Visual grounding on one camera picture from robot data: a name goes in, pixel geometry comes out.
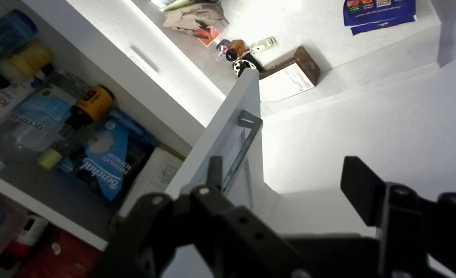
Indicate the brown box white top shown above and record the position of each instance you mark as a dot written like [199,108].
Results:
[289,77]

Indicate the blue medicine packet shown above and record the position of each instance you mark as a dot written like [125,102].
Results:
[108,154]

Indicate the small black object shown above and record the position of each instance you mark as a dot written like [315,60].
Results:
[244,65]

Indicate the blue bottle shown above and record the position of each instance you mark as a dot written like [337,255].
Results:
[4,35]

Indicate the blue foil package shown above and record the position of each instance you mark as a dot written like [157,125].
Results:
[378,12]

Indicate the yellow cap bottle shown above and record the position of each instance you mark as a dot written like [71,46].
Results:
[27,59]

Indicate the orange bottle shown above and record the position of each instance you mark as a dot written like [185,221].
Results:
[95,102]

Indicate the red snack package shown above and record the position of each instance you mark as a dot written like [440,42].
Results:
[61,256]

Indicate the red white bottle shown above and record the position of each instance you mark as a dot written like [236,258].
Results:
[23,241]

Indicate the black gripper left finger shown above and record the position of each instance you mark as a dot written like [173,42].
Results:
[227,236]

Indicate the white cabinet door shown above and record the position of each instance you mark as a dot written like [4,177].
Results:
[221,139]

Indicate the pink box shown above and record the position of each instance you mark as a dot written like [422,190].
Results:
[205,35]

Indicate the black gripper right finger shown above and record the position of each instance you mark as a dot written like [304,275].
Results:
[422,231]

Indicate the small yellow cap vial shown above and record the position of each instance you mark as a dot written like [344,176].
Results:
[49,159]

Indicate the brown figurine bottle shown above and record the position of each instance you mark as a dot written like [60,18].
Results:
[235,48]

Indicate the clear plastic bottle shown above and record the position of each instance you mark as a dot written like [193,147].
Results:
[35,117]

